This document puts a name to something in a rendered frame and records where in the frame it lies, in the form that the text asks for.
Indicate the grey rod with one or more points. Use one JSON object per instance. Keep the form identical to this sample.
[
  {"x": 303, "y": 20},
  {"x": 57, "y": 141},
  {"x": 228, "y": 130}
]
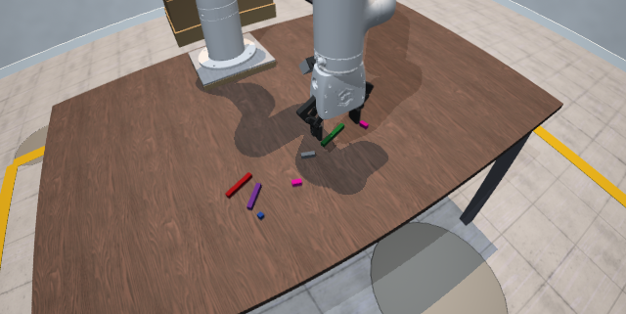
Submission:
[{"x": 307, "y": 155}]

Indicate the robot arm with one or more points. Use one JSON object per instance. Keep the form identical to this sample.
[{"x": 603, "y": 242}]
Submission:
[{"x": 339, "y": 28}]

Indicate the green rod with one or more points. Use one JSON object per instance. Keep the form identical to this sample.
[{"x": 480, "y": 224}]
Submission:
[{"x": 329, "y": 138}]

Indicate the purple rod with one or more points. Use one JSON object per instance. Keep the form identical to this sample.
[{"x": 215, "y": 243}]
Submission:
[{"x": 253, "y": 196}]

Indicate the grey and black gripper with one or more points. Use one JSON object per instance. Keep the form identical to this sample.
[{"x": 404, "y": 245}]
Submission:
[{"x": 337, "y": 92}]

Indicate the red rod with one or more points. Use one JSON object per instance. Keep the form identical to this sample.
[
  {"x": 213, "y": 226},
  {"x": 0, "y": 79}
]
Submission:
[{"x": 238, "y": 185}]

